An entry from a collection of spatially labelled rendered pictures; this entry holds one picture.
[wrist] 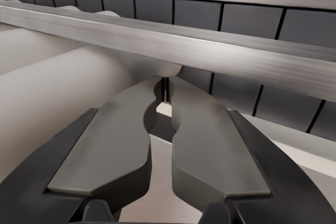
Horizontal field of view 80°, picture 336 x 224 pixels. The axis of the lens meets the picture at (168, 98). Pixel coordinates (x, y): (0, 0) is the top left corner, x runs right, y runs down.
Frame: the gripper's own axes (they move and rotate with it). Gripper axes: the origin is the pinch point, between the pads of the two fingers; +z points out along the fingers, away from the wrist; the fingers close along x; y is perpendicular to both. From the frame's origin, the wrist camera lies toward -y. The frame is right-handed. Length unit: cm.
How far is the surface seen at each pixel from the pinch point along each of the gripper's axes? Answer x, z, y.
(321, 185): 16.7, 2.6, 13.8
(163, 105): -0.2, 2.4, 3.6
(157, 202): -1.4, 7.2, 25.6
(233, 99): 5.6, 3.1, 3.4
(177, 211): 1.7, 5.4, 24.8
